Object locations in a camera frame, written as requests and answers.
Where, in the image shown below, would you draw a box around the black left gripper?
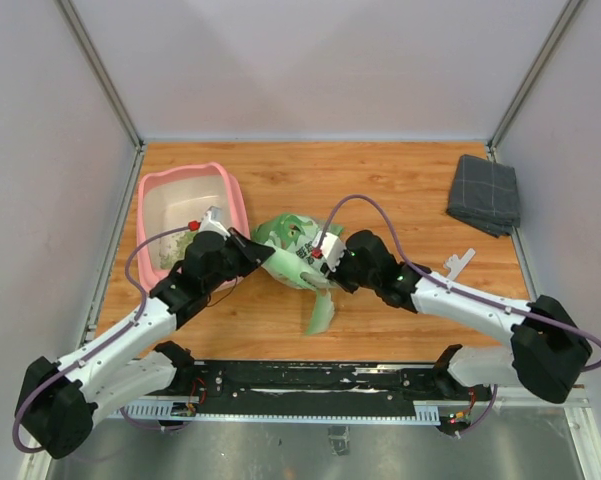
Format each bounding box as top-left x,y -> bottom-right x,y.
204,227 -> 275,294

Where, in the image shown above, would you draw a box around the green cat litter bag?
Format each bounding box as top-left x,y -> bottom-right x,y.
251,213 -> 336,335

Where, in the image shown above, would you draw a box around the white plastic bag clip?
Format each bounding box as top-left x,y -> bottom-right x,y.
443,248 -> 476,281

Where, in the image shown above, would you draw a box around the pink litter box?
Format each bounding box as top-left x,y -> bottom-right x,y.
136,162 -> 249,291

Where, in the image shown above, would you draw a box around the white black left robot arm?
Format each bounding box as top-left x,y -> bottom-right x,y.
11,227 -> 275,459

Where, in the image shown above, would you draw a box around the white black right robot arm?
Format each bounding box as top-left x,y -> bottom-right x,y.
319,230 -> 592,404

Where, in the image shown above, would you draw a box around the green cat litter pellets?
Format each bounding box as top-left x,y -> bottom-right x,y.
158,231 -> 196,270

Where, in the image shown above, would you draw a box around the folded dark grey cloth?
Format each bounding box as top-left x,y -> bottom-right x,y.
446,155 -> 521,238

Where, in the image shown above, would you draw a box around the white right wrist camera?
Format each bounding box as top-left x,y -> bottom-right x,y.
310,231 -> 346,276

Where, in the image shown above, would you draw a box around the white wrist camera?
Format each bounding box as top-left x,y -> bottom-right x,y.
188,206 -> 229,239
310,231 -> 346,276

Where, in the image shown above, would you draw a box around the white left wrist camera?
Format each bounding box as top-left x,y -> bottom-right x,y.
188,206 -> 229,239

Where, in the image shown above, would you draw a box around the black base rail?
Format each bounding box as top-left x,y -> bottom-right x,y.
150,360 -> 490,408

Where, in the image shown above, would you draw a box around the grey slotted cable duct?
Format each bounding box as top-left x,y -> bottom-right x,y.
125,394 -> 440,426

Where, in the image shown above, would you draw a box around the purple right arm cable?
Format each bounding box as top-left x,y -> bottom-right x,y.
315,194 -> 601,436

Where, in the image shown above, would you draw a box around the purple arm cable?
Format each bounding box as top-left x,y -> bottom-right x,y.
10,224 -> 196,454
315,194 -> 601,436

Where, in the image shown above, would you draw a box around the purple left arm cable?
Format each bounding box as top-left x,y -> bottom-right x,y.
10,224 -> 196,454

